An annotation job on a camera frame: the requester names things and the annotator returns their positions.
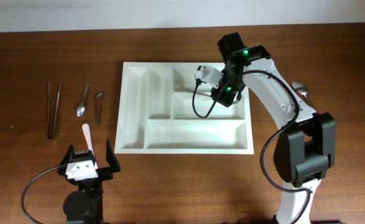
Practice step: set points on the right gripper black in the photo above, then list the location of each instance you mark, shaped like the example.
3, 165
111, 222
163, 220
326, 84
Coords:
227, 98

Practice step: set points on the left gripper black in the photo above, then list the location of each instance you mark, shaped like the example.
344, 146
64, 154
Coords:
107, 172

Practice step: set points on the pink plastic knife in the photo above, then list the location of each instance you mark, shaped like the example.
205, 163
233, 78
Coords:
87, 134

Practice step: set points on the small steel teaspoon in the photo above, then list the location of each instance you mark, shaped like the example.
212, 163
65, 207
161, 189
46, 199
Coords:
80, 108

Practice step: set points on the small steel teaspoon sideways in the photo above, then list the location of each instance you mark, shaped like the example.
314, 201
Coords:
98, 101

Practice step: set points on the steel tablespoon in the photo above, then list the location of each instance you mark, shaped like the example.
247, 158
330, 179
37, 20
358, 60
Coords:
302, 89

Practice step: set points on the steel fork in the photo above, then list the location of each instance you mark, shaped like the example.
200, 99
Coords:
197, 92

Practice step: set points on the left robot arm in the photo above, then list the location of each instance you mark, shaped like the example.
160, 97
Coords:
86, 204

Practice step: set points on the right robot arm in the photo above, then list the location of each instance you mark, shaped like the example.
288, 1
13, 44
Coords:
296, 158

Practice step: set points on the left metal chopstick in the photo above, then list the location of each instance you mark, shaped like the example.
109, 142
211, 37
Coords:
48, 111

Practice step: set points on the metal chopstick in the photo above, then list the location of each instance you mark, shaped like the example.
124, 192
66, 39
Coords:
48, 111
56, 110

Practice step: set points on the white plastic cutlery tray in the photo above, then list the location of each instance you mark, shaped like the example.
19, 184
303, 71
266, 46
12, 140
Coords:
157, 117

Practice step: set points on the right metal chopstick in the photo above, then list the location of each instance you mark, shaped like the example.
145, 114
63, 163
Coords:
56, 110

